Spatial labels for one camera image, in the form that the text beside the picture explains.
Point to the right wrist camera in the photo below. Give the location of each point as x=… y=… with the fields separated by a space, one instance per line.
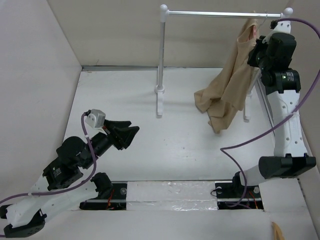
x=278 y=26

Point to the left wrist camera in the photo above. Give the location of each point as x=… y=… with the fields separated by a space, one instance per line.
x=95 y=119

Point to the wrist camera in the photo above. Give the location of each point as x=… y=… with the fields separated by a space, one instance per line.
x=95 y=119
x=278 y=26

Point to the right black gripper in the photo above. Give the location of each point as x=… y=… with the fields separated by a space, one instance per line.
x=253 y=60

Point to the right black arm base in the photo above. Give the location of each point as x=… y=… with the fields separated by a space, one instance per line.
x=230 y=195

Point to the pink clothes hanger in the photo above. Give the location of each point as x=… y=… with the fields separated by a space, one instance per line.
x=254 y=28

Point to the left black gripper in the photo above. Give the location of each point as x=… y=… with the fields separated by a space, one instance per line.
x=120 y=132

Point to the beige t shirt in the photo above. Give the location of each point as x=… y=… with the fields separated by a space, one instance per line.
x=226 y=93

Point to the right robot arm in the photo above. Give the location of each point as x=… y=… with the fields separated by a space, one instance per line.
x=273 y=55

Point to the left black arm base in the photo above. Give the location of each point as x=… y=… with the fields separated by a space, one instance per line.
x=111 y=196

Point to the white metal clothes rack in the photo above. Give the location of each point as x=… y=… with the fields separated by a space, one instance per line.
x=215 y=45

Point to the tan object at edge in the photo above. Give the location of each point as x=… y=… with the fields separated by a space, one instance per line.
x=277 y=232

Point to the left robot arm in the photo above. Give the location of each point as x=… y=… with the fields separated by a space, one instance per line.
x=69 y=179

